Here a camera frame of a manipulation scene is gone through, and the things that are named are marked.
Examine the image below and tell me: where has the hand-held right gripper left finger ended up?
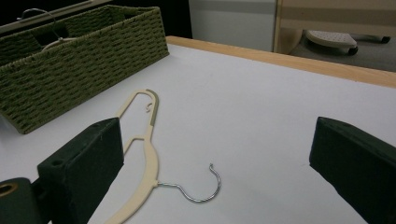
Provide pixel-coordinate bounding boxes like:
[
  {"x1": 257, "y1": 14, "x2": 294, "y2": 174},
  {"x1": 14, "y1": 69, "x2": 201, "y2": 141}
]
[{"x1": 36, "y1": 117, "x2": 125, "y2": 224}]

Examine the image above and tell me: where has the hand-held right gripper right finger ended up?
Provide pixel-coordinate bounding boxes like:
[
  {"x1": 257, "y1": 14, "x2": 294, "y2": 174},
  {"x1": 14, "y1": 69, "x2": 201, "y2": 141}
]
[{"x1": 308, "y1": 116, "x2": 396, "y2": 224}]

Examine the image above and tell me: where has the beige clothes hanger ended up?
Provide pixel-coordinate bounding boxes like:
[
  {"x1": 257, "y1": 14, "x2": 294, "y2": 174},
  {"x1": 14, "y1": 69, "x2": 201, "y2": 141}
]
[
  {"x1": 16, "y1": 7, "x2": 78, "y2": 53},
  {"x1": 104, "y1": 89, "x2": 222, "y2": 224}
]

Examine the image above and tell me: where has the green woven basket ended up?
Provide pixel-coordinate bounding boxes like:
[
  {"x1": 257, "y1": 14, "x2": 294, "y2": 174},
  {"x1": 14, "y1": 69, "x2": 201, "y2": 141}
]
[{"x1": 0, "y1": 5, "x2": 171, "y2": 135}]

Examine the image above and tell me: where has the light wooden cabinet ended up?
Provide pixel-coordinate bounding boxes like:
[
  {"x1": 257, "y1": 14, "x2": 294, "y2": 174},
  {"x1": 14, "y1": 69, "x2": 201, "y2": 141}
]
[{"x1": 273, "y1": 0, "x2": 396, "y2": 73}]

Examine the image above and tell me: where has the white partition panel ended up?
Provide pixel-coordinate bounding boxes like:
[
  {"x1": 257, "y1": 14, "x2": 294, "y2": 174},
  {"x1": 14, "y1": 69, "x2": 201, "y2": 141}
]
[{"x1": 188, "y1": 0, "x2": 278, "y2": 53}]

